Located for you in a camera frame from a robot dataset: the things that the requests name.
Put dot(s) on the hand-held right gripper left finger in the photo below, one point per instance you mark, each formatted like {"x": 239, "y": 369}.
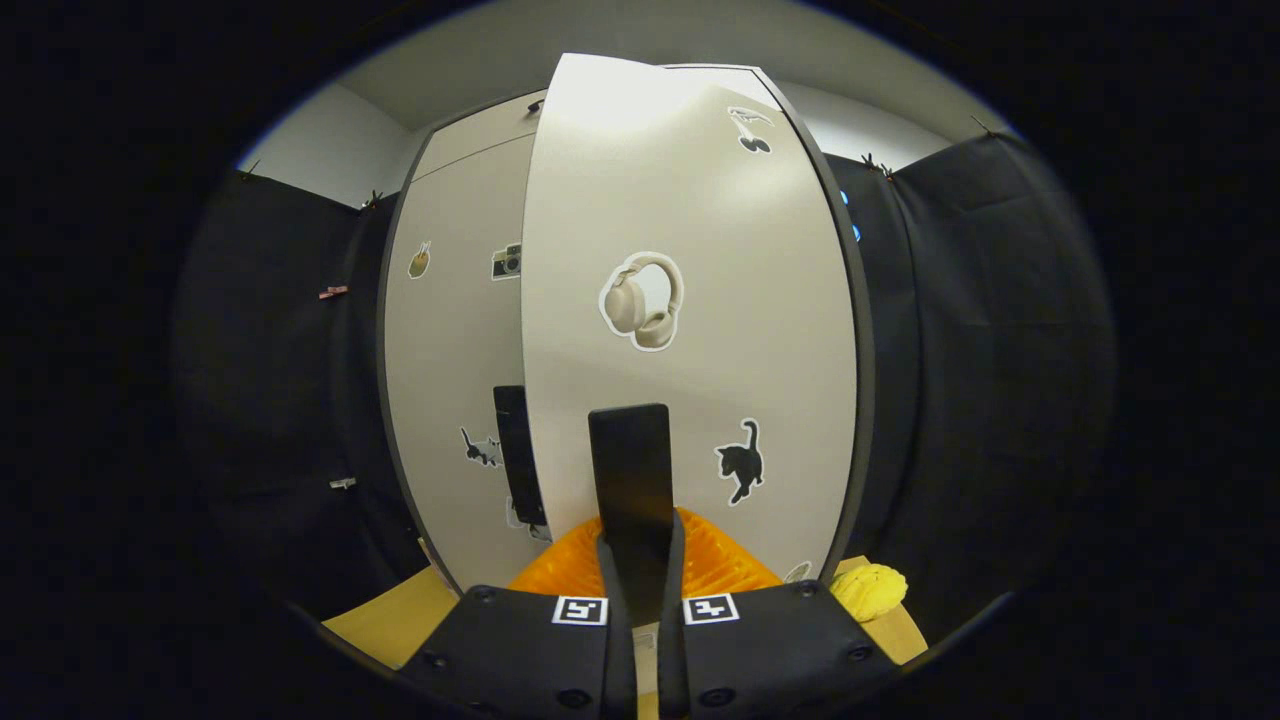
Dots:
{"x": 620, "y": 670}

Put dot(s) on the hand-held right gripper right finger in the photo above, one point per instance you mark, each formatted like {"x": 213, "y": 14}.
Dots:
{"x": 672, "y": 670}

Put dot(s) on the beige cabinet door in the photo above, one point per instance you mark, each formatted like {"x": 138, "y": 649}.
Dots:
{"x": 450, "y": 350}
{"x": 700, "y": 350}

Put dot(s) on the beige double-door shoe cabinet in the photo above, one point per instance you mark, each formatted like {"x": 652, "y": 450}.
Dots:
{"x": 866, "y": 350}

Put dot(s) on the beige cabinet drawer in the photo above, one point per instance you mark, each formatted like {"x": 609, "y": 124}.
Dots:
{"x": 480, "y": 135}

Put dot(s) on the yellow ribbed object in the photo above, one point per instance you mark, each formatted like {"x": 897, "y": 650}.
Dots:
{"x": 868, "y": 592}

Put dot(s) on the black backdrop cloth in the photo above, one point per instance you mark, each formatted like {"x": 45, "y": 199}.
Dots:
{"x": 1000, "y": 350}

